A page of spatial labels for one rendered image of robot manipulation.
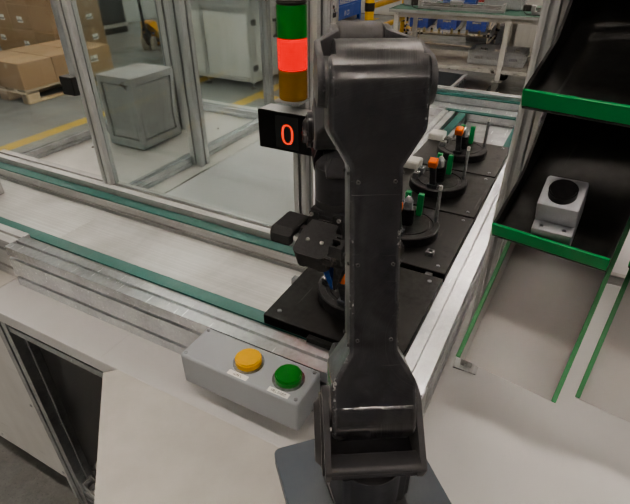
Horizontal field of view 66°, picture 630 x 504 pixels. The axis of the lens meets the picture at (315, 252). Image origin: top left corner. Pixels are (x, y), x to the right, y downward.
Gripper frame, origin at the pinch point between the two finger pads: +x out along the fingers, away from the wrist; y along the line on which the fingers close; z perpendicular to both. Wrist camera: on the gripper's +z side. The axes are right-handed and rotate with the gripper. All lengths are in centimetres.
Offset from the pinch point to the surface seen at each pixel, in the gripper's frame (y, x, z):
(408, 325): 10.4, 11.9, -6.5
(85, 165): -113, 23, -44
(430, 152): -8, 13, -81
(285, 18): -18.8, -30.1, -19.6
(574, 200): 27.7, -17.1, -2.4
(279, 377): -2.3, 11.5, 12.9
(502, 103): 0, 16, -152
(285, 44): -18.9, -26.3, -19.5
